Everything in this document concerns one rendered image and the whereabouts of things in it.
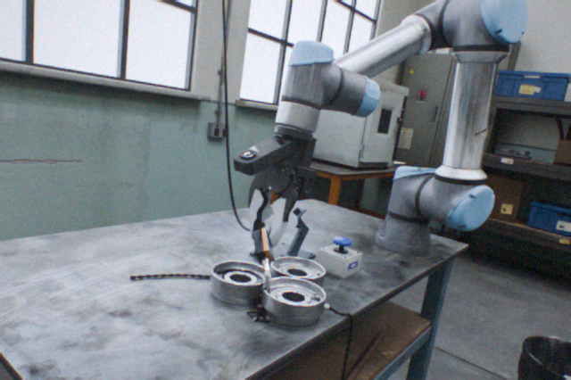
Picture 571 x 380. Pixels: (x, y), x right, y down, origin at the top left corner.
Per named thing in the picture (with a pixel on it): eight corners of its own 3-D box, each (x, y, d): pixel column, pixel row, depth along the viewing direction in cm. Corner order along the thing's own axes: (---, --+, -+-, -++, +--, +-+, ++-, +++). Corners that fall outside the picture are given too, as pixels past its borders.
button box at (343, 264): (343, 279, 87) (347, 257, 86) (315, 268, 91) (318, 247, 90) (361, 271, 94) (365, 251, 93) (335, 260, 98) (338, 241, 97)
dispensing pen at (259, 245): (258, 298, 66) (250, 216, 77) (265, 309, 69) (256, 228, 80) (271, 294, 66) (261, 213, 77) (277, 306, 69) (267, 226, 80)
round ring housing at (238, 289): (197, 297, 70) (200, 274, 70) (224, 276, 80) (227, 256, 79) (255, 313, 68) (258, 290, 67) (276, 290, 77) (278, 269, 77)
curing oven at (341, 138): (364, 173, 288) (382, 77, 276) (294, 158, 324) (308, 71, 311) (400, 171, 337) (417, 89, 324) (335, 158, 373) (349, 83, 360)
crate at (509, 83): (564, 106, 368) (571, 80, 364) (562, 102, 337) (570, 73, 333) (498, 100, 397) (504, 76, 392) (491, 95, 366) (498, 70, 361)
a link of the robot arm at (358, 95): (352, 79, 89) (310, 63, 83) (389, 80, 79) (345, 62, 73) (342, 117, 90) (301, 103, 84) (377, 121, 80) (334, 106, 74)
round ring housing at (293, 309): (259, 325, 64) (262, 300, 63) (260, 294, 75) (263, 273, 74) (326, 333, 65) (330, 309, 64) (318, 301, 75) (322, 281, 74)
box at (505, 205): (523, 227, 358) (534, 184, 350) (462, 212, 383) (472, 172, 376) (526, 219, 391) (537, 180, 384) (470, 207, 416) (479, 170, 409)
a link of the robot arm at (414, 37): (432, -5, 108) (277, 71, 91) (468, -13, 98) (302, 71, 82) (439, 40, 113) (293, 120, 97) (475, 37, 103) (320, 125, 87)
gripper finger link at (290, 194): (294, 222, 73) (299, 172, 73) (290, 222, 72) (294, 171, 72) (274, 219, 76) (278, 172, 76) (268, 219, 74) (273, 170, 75)
